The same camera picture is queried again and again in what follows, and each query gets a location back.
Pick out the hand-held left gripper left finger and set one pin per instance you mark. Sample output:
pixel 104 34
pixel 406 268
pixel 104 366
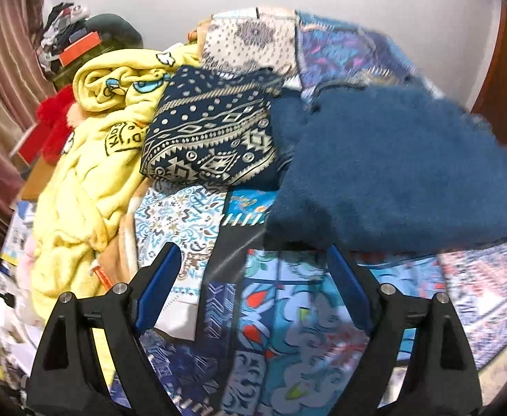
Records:
pixel 158 286

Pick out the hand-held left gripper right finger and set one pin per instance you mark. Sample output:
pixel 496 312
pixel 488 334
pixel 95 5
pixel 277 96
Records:
pixel 351 288

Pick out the blue denim jacket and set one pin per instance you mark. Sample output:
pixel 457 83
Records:
pixel 400 169

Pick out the pile of mixed clothes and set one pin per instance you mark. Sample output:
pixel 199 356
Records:
pixel 58 30

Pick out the blue patchwork bed cover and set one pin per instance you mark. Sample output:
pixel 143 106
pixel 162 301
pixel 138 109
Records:
pixel 288 312

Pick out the yellow cartoon fleece blanket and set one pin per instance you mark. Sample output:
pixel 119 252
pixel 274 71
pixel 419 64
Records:
pixel 84 173

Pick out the pile of papers and books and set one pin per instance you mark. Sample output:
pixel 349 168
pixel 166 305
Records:
pixel 13 268

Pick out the navy patterned folded cloth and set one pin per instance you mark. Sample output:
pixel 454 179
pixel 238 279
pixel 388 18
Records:
pixel 210 134

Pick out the brown cardboard box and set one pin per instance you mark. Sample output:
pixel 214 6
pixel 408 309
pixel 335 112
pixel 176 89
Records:
pixel 34 182

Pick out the red box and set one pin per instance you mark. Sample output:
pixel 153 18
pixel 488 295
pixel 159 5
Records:
pixel 30 147

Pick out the red plush toy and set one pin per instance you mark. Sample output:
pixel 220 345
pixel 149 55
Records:
pixel 56 121

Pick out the green patterned basket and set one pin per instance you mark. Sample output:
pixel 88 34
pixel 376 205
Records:
pixel 65 78

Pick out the striped brown curtain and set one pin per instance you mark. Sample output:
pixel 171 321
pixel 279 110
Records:
pixel 2 95

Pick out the wooden door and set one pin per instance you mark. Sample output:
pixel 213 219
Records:
pixel 502 91

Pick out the orange box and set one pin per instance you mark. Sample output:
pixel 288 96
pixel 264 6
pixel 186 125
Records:
pixel 78 50

